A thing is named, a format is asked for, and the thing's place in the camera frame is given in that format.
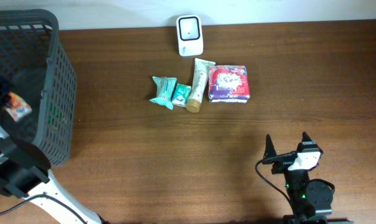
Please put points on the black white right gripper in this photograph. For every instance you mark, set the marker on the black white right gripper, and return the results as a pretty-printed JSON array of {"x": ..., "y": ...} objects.
[{"x": 283, "y": 157}]

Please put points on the white Pantene tube gold cap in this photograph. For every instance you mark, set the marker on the white Pantene tube gold cap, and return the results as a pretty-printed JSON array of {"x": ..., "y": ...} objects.
[{"x": 201, "y": 68}]

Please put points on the teal wet wipes pack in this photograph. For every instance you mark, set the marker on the teal wet wipes pack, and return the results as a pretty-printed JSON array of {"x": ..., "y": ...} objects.
[{"x": 165, "y": 89}]

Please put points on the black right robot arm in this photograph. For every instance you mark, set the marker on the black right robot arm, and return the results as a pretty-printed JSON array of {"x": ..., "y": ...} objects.
[{"x": 310, "y": 199}]

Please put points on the small teal tissue pack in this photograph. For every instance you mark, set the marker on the small teal tissue pack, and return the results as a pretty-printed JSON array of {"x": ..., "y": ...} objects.
[{"x": 181, "y": 95}]

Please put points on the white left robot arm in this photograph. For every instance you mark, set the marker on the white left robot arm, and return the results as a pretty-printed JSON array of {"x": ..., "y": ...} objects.
[{"x": 25, "y": 173}]

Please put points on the grey plastic basket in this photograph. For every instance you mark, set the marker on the grey plastic basket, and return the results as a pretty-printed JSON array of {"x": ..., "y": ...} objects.
[{"x": 32, "y": 58}]

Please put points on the orange tissue pack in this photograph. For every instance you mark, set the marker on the orange tissue pack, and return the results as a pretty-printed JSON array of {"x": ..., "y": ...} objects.
[{"x": 17, "y": 107}]

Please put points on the purple red Carefree pad pack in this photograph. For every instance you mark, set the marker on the purple red Carefree pad pack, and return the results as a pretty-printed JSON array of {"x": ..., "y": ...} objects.
[{"x": 228, "y": 84}]

